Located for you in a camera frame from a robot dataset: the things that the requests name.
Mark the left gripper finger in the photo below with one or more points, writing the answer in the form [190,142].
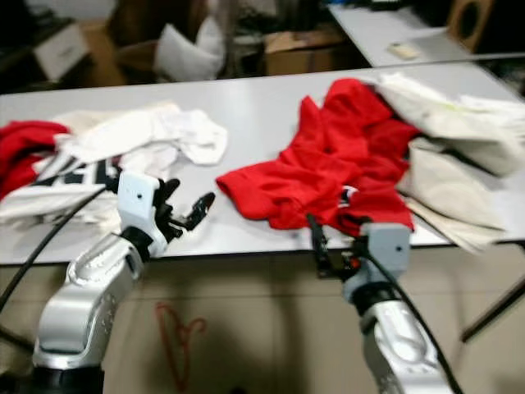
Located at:
[200,212]
[170,193]

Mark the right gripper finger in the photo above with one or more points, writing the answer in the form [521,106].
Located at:
[320,243]

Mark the white shirt black lettering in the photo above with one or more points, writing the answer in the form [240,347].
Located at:
[148,135]

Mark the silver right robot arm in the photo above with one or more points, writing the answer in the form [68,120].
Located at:
[402,345]

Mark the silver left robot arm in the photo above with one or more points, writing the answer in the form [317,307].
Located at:
[86,287]

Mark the red garment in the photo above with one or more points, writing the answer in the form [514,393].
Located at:
[26,156]
[328,156]

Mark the cream garment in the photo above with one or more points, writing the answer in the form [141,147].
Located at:
[447,197]

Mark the open brown cardboard box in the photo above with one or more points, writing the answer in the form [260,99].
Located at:
[123,66]

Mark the white pillow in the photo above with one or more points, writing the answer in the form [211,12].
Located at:
[184,57]

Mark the black metal table leg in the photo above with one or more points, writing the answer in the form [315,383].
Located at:
[492,308]
[16,340]

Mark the white drawer unit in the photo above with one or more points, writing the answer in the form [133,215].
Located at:
[61,51]

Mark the closed cardboard box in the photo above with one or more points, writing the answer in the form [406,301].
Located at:
[303,57]

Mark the white remote control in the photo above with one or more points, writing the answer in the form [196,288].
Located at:
[404,51]

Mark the wooden speaker box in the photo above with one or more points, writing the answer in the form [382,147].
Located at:
[472,23]

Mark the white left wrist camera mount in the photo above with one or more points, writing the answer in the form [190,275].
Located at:
[138,201]

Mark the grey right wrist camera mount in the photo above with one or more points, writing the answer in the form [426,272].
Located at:
[387,246]

